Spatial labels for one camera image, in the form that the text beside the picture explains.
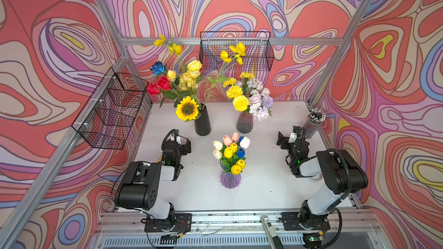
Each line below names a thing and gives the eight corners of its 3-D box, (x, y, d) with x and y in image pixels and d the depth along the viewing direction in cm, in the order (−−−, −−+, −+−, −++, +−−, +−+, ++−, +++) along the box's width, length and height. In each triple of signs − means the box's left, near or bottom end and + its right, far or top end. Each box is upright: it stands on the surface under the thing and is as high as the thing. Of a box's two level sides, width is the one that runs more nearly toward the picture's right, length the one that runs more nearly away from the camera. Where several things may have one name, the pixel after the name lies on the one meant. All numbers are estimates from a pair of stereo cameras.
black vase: (196, 133, 105) (191, 111, 90) (205, 124, 109) (202, 102, 94) (204, 138, 102) (200, 117, 87) (213, 129, 107) (211, 107, 92)
